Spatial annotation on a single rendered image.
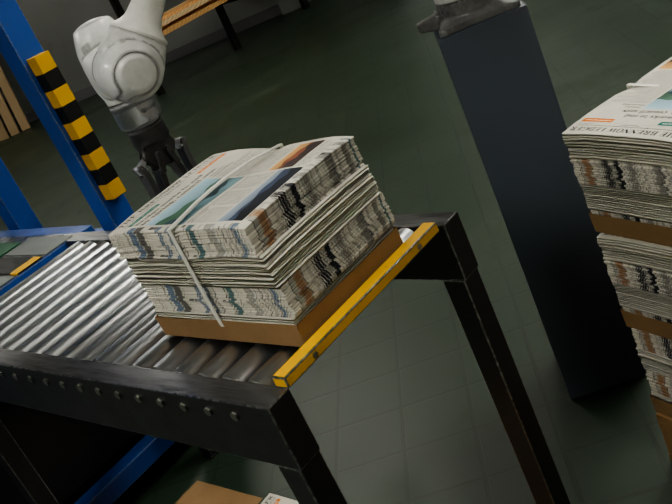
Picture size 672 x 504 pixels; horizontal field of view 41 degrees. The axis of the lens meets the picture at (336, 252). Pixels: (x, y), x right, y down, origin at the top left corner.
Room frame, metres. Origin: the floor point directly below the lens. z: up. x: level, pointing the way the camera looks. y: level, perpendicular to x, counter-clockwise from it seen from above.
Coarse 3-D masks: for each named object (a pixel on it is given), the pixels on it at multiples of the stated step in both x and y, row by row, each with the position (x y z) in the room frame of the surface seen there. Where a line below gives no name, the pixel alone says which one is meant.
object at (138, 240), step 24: (216, 168) 1.58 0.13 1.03; (168, 192) 1.57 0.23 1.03; (192, 192) 1.50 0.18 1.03; (144, 216) 1.50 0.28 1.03; (168, 216) 1.44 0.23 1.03; (120, 240) 1.48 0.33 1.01; (144, 240) 1.42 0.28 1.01; (144, 264) 1.46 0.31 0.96; (168, 264) 1.41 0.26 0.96; (168, 288) 1.45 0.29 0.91; (192, 288) 1.39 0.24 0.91; (168, 312) 1.48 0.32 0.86; (192, 312) 1.42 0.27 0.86
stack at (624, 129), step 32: (640, 96) 1.53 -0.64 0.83; (576, 128) 1.53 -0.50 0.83; (608, 128) 1.46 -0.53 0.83; (640, 128) 1.40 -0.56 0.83; (576, 160) 1.53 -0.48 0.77; (608, 160) 1.45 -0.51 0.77; (640, 160) 1.38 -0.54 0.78; (608, 192) 1.48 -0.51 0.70; (640, 192) 1.40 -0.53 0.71; (608, 256) 1.53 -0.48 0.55; (640, 256) 1.45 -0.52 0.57; (640, 288) 1.47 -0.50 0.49; (640, 352) 1.54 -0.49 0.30
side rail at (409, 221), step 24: (408, 216) 1.55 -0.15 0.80; (432, 216) 1.50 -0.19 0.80; (456, 216) 1.47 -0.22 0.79; (72, 240) 2.42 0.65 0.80; (96, 240) 2.33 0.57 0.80; (432, 240) 1.47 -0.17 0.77; (456, 240) 1.45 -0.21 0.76; (408, 264) 1.53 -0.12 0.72; (432, 264) 1.49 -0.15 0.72; (456, 264) 1.45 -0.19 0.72
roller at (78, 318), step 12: (132, 276) 1.93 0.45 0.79; (108, 288) 1.91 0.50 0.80; (120, 288) 1.90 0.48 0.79; (96, 300) 1.87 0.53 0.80; (108, 300) 1.87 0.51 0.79; (84, 312) 1.84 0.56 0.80; (72, 324) 1.81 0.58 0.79; (48, 336) 1.79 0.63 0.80; (60, 336) 1.78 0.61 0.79; (36, 348) 1.76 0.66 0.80; (48, 348) 1.76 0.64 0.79
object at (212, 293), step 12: (264, 156) 1.54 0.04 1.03; (252, 168) 1.49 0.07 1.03; (228, 180) 1.49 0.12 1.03; (240, 180) 1.45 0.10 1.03; (216, 192) 1.45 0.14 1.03; (204, 204) 1.41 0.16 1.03; (192, 216) 1.38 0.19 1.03; (180, 228) 1.35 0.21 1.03; (168, 240) 1.38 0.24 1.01; (180, 240) 1.35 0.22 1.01; (192, 252) 1.34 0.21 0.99; (180, 264) 1.39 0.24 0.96; (192, 264) 1.36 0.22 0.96; (204, 276) 1.35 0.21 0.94; (204, 288) 1.37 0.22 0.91; (204, 300) 1.38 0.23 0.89; (216, 300) 1.36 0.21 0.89; (216, 312) 1.37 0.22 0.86; (228, 312) 1.35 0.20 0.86
